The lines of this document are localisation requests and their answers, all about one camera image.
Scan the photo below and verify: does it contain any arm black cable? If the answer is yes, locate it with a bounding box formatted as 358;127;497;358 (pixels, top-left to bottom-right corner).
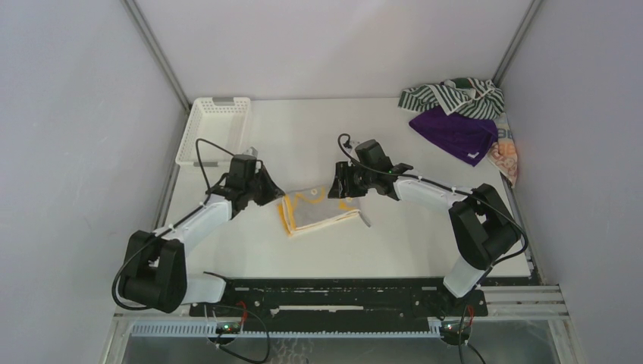
111;138;242;312
337;133;529;322

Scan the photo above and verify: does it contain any yellow grey patterned towel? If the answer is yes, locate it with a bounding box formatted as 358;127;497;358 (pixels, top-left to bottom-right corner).
277;185;372;237

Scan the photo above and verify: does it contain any aluminium corner post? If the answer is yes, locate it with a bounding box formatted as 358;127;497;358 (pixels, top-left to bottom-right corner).
121;0;192;115
492;0;544;86

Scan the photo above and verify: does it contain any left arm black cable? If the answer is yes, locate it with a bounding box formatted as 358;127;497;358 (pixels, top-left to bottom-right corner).
111;138;242;312

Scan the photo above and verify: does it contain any left controller board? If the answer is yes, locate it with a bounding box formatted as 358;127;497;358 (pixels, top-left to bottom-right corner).
215;323;242;336

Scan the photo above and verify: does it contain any right controller board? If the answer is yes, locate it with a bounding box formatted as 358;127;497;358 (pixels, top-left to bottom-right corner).
440;324;470;346

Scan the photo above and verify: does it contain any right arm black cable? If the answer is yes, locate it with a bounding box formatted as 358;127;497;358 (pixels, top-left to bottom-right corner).
337;133;529;322

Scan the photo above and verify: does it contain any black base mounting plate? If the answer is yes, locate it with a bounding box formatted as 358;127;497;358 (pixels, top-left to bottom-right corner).
189;278;488;332

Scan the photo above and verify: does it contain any controller board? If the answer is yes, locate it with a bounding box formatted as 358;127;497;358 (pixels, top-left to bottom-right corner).
215;323;242;336
440;324;470;346

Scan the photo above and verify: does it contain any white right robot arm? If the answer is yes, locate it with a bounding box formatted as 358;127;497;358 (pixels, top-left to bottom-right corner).
328;133;529;315

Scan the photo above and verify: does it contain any purple towel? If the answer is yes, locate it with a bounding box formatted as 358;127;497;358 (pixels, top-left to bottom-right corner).
409;106;498;167

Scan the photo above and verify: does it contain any white plastic basket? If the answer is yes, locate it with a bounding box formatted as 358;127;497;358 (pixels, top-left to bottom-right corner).
175;97;252;167

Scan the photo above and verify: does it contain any white slotted cable duct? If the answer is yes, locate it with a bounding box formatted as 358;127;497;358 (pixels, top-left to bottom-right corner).
130;321;441;338

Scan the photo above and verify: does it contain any aluminium corner post right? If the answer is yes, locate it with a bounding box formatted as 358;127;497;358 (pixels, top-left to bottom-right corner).
492;0;544;86

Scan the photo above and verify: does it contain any aluminium corner post left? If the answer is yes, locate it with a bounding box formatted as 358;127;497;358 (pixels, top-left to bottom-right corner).
121;0;192;115

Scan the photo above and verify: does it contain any green white striped towel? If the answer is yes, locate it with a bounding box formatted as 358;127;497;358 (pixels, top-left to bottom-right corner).
398;77;505;120

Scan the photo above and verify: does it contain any cream bear print towel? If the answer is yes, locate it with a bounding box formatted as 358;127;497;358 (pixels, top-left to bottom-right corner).
487;113;519;188

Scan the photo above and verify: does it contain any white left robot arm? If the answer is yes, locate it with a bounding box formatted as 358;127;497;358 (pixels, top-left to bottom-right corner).
111;155;284;316

